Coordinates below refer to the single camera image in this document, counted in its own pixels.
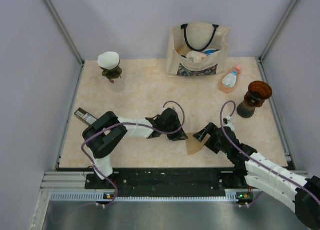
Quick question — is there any brown paper coffee filter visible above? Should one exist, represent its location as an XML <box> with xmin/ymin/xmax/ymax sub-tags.
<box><xmin>185</xmin><ymin>133</ymin><xmax>205</xmax><ymax>155</ymax></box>

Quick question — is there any brown coffee dripper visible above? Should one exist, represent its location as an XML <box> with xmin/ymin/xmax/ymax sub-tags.
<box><xmin>244</xmin><ymin>81</ymin><xmax>273</xmax><ymax>107</ymax></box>

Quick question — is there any olive green coffee dripper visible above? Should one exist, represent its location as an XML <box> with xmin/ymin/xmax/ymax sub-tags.
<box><xmin>100</xmin><ymin>63</ymin><xmax>123</xmax><ymax>80</ymax></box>

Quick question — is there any white paper coffee filter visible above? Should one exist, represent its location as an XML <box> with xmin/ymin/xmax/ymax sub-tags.
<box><xmin>97</xmin><ymin>51</ymin><xmax>120</xmax><ymax>70</ymax></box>

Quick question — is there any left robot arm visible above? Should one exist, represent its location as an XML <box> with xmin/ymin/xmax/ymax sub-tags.
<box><xmin>82</xmin><ymin>108</ymin><xmax>188</xmax><ymax>188</ymax></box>

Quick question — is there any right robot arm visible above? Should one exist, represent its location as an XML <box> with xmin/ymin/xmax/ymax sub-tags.
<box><xmin>193</xmin><ymin>122</ymin><xmax>320</xmax><ymax>229</ymax></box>

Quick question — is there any clear glass coffee server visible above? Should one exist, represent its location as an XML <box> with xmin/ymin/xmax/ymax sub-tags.
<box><xmin>109</xmin><ymin>77</ymin><xmax>126</xmax><ymax>92</ymax></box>

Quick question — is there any dark carafe with red lid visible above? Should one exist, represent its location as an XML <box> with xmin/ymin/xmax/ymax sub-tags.
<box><xmin>236</xmin><ymin>100</ymin><xmax>256</xmax><ymax>118</ymax></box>

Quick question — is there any pink lotion bottle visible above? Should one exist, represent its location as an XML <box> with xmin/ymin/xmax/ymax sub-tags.
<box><xmin>219</xmin><ymin>65</ymin><xmax>242</xmax><ymax>93</ymax></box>

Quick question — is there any beige canvas tote bag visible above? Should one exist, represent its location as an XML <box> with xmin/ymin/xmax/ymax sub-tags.
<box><xmin>166</xmin><ymin>22</ymin><xmax>230</xmax><ymax>77</ymax></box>

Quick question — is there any silver rectangular box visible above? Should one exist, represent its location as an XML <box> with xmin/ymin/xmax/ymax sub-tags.
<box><xmin>74</xmin><ymin>107</ymin><xmax>97</xmax><ymax>126</ymax></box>

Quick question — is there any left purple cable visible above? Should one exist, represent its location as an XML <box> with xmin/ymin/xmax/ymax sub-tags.
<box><xmin>81</xmin><ymin>101</ymin><xmax>186</xmax><ymax>208</ymax></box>

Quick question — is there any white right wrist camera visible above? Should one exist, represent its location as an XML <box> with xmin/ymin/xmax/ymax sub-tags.
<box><xmin>223</xmin><ymin>116</ymin><xmax>235</xmax><ymax>131</ymax></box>

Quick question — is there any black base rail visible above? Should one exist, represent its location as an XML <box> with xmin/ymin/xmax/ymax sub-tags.
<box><xmin>85</xmin><ymin>167</ymin><xmax>250</xmax><ymax>197</ymax></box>

